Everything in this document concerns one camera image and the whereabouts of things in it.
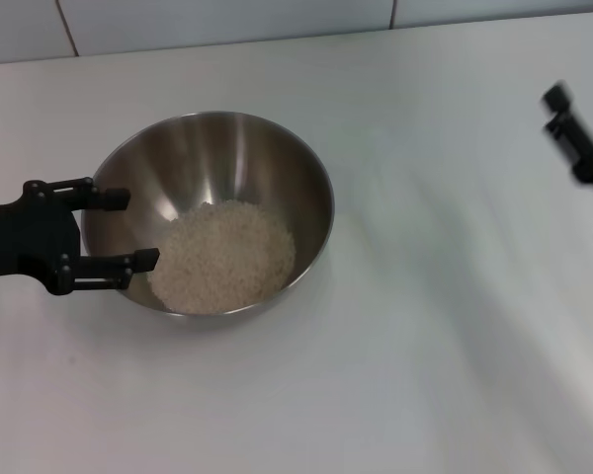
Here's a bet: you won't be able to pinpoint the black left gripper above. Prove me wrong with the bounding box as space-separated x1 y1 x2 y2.
0 176 161 298

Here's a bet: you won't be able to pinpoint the white rice grains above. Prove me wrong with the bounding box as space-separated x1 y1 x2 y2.
146 198 297 316

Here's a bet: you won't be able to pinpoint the stainless steel mixing bowl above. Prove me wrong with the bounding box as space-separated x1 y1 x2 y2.
81 111 337 320

